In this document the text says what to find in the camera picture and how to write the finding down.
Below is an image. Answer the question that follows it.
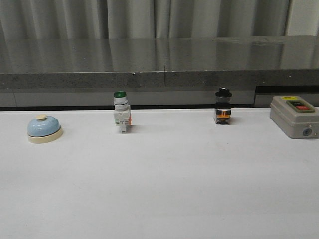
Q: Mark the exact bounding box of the grey switch box red button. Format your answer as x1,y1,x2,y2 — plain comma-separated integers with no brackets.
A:
270,96,319,139

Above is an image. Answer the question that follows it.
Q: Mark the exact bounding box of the green pushbutton switch white body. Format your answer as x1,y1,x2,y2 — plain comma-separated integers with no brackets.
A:
113,91,132,133

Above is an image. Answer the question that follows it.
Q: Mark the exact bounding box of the grey stone countertop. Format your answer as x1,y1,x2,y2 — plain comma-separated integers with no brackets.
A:
0,36,319,108

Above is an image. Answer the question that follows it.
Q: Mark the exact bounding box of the grey curtain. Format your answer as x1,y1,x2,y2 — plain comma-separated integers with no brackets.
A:
0,0,291,40

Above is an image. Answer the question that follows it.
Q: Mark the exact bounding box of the black rotary selector switch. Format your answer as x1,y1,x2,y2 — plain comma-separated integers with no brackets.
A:
214,87,232,125

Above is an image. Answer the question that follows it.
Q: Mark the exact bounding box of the blue call bell cream base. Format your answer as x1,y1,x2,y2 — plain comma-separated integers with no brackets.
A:
27,114,63,144

